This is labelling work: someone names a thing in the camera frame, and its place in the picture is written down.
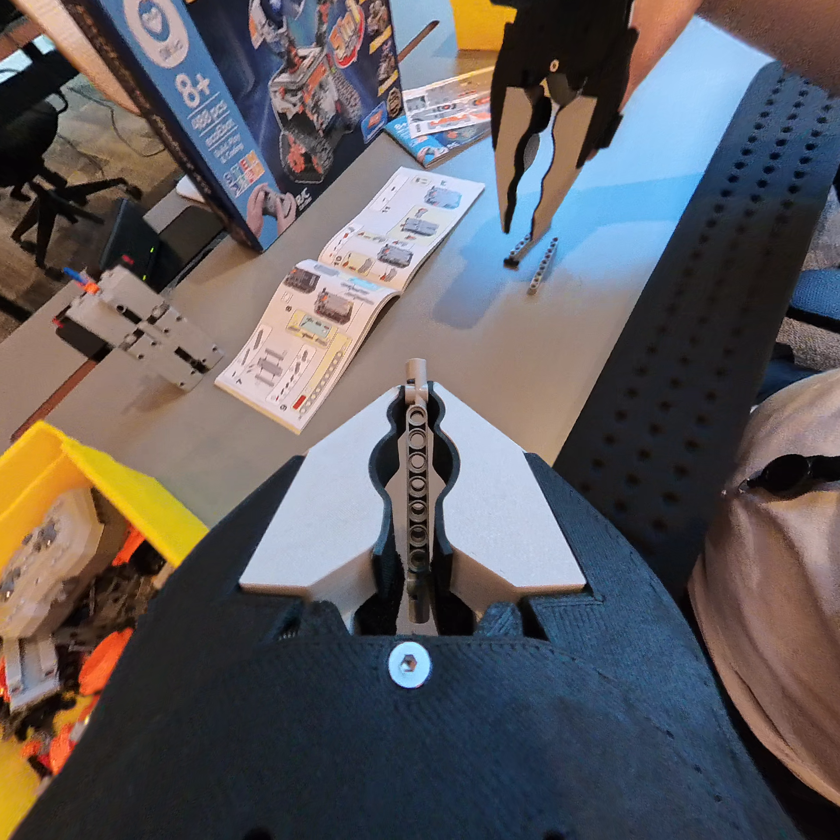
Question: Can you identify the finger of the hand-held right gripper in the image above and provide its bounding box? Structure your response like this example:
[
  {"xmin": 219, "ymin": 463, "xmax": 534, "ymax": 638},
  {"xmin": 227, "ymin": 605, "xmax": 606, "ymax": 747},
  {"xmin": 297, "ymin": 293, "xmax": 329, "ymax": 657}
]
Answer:
[
  {"xmin": 529, "ymin": 96, "xmax": 598, "ymax": 245},
  {"xmin": 493, "ymin": 80, "xmax": 553, "ymax": 235}
]

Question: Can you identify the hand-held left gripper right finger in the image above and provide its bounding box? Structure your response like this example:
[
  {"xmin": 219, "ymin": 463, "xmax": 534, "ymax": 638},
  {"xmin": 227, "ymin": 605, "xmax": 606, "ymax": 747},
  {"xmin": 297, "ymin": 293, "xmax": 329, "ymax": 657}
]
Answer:
[{"xmin": 430, "ymin": 384, "xmax": 586, "ymax": 632}]

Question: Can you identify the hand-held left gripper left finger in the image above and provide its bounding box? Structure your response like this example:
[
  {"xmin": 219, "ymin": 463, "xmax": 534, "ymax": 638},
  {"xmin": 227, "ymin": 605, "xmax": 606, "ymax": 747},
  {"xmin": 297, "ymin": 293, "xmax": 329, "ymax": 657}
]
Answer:
[{"xmin": 239, "ymin": 387, "xmax": 403, "ymax": 632}]

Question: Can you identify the grey beam with end connector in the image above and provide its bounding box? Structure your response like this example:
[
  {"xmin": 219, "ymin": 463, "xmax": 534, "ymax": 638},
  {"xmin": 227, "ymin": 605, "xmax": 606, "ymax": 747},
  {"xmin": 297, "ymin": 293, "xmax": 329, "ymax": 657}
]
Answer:
[{"xmin": 395, "ymin": 359, "xmax": 435, "ymax": 624}]

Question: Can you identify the black and grey brick assembly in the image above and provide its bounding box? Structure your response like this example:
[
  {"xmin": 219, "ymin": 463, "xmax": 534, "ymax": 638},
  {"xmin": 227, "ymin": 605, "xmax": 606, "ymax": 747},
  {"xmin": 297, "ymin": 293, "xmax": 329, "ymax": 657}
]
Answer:
[{"xmin": 52, "ymin": 266, "xmax": 225, "ymax": 393}]

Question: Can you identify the person's right forearm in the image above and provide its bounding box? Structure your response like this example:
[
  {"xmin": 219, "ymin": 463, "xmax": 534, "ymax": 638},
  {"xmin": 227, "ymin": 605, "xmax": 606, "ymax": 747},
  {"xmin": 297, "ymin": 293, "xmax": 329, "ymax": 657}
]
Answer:
[{"xmin": 623, "ymin": 0, "xmax": 840, "ymax": 99}]

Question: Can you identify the grey desk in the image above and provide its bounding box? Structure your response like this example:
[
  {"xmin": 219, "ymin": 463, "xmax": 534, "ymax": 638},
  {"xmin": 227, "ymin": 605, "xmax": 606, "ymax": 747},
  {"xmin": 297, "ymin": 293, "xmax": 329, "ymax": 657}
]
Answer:
[{"xmin": 0, "ymin": 16, "xmax": 778, "ymax": 546}]

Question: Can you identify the sticker sheet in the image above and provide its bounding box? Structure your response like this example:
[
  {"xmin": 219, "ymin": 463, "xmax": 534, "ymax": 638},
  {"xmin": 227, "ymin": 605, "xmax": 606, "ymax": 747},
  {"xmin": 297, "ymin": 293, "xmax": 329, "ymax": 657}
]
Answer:
[{"xmin": 402, "ymin": 66, "xmax": 494, "ymax": 137}]

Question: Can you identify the yellow storage bin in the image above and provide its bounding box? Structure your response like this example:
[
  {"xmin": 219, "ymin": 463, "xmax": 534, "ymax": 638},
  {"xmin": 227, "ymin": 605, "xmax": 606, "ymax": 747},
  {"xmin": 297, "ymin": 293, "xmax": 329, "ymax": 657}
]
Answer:
[
  {"xmin": 449, "ymin": 0, "xmax": 519, "ymax": 52},
  {"xmin": 0, "ymin": 420, "xmax": 210, "ymax": 840}
]

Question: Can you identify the open instruction manual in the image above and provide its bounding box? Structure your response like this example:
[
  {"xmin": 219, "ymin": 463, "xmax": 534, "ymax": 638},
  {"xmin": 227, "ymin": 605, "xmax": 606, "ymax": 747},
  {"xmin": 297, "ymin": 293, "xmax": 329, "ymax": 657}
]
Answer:
[{"xmin": 214, "ymin": 166, "xmax": 487, "ymax": 435}]

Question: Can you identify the black perforated pad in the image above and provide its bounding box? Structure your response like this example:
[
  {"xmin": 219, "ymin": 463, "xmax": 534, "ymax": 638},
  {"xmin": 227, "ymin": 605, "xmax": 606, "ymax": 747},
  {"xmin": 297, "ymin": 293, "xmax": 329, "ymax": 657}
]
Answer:
[{"xmin": 554, "ymin": 62, "xmax": 840, "ymax": 592}]

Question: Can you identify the pile of kit parts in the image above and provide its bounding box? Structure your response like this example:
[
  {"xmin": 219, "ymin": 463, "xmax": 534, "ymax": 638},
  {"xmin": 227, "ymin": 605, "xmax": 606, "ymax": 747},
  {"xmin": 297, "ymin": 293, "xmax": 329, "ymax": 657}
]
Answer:
[{"xmin": 0, "ymin": 489, "xmax": 168, "ymax": 778}]

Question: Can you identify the blue robot kit box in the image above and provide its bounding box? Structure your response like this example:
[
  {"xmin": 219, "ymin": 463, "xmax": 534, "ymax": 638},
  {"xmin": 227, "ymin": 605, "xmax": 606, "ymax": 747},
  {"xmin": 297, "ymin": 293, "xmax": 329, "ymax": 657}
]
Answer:
[{"xmin": 62, "ymin": 0, "xmax": 406, "ymax": 253}]

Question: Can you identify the black plastic device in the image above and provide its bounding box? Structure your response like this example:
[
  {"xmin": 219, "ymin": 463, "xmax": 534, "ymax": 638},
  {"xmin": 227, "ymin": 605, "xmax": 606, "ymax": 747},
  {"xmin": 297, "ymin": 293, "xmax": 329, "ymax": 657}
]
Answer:
[{"xmin": 98, "ymin": 197, "xmax": 161, "ymax": 293}]

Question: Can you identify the black office chair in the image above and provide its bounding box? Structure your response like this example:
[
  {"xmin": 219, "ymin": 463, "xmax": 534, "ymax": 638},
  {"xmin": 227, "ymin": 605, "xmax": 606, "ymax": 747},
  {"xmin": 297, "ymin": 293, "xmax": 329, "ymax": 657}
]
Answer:
[{"xmin": 0, "ymin": 46, "xmax": 143, "ymax": 270}]

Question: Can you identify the wooden document stand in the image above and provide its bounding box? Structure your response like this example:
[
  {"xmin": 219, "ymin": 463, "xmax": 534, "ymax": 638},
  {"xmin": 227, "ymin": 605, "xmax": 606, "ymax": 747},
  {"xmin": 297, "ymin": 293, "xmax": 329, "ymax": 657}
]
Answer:
[{"xmin": 10, "ymin": 0, "xmax": 142, "ymax": 116}]

